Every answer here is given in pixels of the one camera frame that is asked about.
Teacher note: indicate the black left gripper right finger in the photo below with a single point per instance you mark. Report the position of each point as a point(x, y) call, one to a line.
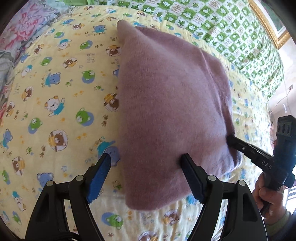
point(208, 190)

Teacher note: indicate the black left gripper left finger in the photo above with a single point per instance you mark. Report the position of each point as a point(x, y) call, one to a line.
point(84, 189)

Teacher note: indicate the mauve knit sweater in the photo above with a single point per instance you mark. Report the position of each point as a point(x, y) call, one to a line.
point(174, 98)

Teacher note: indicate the person right hand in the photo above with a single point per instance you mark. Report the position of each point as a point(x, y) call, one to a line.
point(275, 198)

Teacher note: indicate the yellow cartoon bear bedsheet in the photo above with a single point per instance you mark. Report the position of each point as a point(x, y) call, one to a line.
point(62, 114)

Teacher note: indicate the green white checked quilt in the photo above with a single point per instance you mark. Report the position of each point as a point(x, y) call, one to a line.
point(231, 27)

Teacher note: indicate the grey pink floral cloth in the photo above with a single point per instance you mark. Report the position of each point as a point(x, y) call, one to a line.
point(25, 26)

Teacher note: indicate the gold picture frame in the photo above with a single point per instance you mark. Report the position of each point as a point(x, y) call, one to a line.
point(271, 22)

